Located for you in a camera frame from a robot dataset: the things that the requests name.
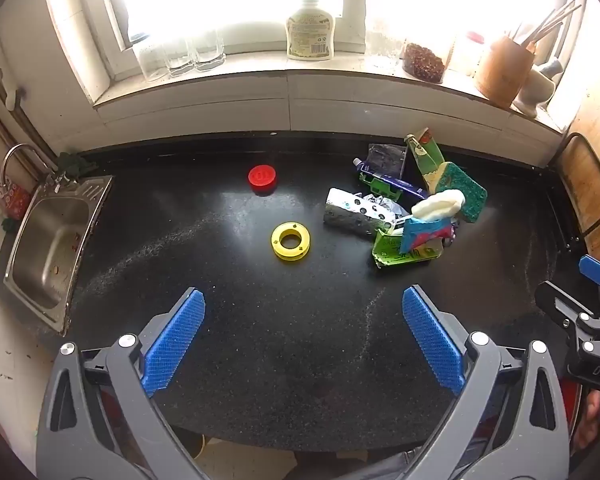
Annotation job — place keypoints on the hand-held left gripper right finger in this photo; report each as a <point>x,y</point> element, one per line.
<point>430,335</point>

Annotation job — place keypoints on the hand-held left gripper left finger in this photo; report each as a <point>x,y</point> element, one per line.
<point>177,340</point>

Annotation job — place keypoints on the red bin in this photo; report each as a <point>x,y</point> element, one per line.
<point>571,410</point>

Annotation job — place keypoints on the blue and red snack wrapper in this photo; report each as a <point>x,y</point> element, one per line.
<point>422,235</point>

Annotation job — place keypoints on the white tissue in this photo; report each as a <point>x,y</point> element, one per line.
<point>437,205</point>

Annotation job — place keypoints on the green sponge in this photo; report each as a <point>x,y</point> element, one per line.
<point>462,187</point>

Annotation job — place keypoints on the silver foil packet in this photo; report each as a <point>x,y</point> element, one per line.
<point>352,210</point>

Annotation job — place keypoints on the tall green and white carton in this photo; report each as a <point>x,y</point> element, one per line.
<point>427,157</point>

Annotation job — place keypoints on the person's right hand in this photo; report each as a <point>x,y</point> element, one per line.
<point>589,420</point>

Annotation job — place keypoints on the grey padded jacket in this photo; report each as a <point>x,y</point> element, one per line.
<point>405,462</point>

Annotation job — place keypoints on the steel sink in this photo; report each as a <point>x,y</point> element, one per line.
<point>50,250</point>

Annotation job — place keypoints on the small green carton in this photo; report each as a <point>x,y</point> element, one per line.
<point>380,185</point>

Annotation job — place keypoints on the wooden board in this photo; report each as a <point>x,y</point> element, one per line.
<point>597,105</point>

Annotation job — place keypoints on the purple packet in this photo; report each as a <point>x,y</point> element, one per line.
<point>386,159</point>

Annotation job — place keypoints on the red round cap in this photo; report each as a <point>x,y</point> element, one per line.
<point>261,178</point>

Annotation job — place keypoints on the white mortar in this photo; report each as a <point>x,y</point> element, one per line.
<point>532,92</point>

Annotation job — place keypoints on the dark green scrubber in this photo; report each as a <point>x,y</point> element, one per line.
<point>75,162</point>

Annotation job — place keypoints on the white pestle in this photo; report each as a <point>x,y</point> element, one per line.
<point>552,67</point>

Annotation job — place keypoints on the wooden utensil holder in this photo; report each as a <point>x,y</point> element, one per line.
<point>505,72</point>

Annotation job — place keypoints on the pink packet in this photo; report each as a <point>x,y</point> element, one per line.
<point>10,195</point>

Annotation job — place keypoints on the steel faucet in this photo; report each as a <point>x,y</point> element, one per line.
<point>10,157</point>

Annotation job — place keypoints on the bundle of chopsticks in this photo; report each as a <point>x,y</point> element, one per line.
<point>545,26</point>

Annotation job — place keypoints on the red-lidded jar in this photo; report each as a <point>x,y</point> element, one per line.
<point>469,55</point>

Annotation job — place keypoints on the jar of red spices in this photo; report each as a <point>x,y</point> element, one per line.
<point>424,62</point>

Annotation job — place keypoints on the clear drinking glass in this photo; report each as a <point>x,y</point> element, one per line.
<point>152,64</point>
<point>208,52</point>
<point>180,57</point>

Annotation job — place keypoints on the white window sill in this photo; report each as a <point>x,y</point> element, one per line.
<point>260,67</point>

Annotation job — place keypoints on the tall clear jar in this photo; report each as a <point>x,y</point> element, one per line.
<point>384,35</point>

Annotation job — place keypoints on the white labelled bottle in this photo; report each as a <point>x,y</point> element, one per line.
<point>310,32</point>

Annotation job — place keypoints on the white wall hook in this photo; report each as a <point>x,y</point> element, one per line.
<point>13,99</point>

